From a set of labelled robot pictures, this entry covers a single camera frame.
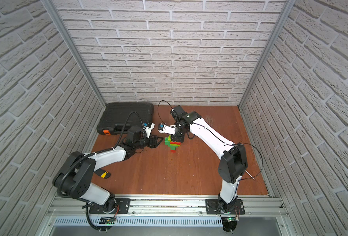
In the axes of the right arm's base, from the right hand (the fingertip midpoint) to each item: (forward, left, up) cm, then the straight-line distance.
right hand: (177, 134), depth 83 cm
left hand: (+2, +10, -4) cm, 11 cm away
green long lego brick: (-4, +4, -9) cm, 10 cm away
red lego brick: (-3, +2, -5) cm, 6 cm away
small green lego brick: (-3, +6, -1) cm, 7 cm away
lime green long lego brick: (-4, +2, -6) cm, 7 cm away
